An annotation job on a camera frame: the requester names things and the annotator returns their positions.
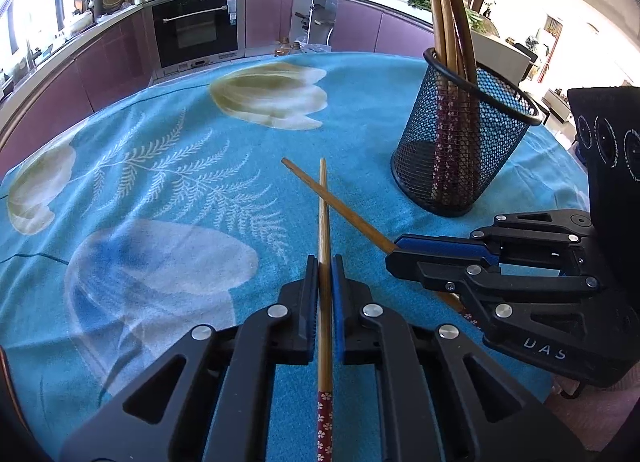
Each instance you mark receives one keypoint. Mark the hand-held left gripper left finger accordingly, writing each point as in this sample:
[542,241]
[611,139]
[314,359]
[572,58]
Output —
[311,302]

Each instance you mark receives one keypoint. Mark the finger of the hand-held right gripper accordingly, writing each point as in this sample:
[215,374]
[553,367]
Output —
[445,245]
[435,274]

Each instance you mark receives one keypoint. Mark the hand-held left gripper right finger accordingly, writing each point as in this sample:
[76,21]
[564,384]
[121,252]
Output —
[339,302]

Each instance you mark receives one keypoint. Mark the wooden chopstick red patterned end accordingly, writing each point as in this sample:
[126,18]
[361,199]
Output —
[325,222]
[345,207]

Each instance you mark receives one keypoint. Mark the black mesh utensil holder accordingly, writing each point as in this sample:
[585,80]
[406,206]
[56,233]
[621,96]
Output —
[500,132]

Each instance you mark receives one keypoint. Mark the bunch of wooden chopsticks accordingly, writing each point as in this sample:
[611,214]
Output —
[440,17]

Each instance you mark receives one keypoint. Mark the person's right forearm pink sleeve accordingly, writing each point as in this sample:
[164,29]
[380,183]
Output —
[600,417]

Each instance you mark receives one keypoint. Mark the blue floral tablecloth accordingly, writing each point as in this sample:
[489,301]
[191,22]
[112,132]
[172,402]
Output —
[200,192]

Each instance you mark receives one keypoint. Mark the bunch of green vegetables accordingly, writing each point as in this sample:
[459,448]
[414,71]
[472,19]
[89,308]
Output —
[425,2]

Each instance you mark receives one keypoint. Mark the oil bottles on floor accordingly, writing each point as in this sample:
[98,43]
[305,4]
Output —
[289,48]

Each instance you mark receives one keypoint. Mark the black built-in oven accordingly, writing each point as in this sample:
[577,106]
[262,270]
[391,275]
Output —
[195,27]

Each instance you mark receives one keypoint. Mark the purple kitchen cabinets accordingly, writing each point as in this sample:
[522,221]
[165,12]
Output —
[100,67]

